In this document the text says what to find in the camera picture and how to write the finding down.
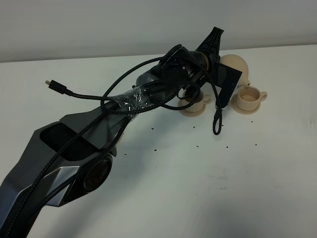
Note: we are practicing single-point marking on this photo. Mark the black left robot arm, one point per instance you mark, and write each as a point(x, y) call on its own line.
point(72, 157)

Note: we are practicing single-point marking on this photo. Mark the beige right cup saucer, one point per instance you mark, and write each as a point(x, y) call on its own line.
point(244, 107)

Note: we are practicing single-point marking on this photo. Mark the beige left teacup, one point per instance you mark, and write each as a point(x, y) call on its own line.
point(207, 99)

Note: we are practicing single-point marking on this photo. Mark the beige cup saucer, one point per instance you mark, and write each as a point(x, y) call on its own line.
point(195, 110)
point(244, 107)

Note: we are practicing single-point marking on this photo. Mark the beige teacup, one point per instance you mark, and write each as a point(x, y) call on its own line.
point(207, 99)
point(249, 93)

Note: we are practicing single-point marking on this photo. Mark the beige left cup saucer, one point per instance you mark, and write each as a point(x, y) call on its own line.
point(195, 110)

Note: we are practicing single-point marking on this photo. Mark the beige right teacup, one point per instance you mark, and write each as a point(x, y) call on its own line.
point(249, 93)

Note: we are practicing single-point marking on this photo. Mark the beige teapot saucer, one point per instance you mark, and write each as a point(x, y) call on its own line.
point(120, 138)

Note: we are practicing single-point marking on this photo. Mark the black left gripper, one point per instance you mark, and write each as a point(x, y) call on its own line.
point(198, 66)

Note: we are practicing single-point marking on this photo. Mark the beige teapot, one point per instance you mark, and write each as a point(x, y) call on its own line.
point(238, 63)

